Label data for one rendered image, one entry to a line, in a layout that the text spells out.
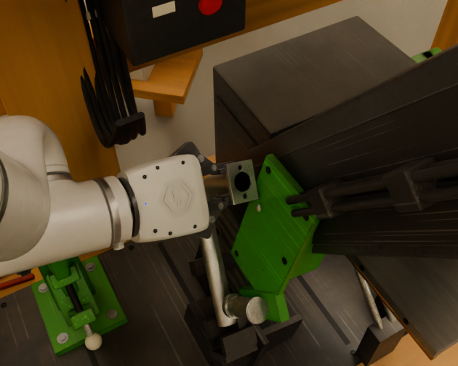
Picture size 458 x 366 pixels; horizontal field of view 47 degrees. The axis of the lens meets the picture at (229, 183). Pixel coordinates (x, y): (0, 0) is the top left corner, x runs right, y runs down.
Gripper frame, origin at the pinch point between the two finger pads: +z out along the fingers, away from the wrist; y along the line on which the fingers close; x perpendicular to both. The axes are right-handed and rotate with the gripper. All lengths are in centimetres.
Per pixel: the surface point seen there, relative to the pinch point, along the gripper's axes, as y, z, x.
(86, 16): 25.9, -11.9, 9.6
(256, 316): -19.6, 0.9, 0.3
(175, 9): 23.0, -4.9, -3.0
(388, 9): 63, 224, 158
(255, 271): -14.0, 3.3, 2.5
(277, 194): -2.3, 3.2, -6.3
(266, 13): 27.7, 26.2, 19.4
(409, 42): 38, 213, 137
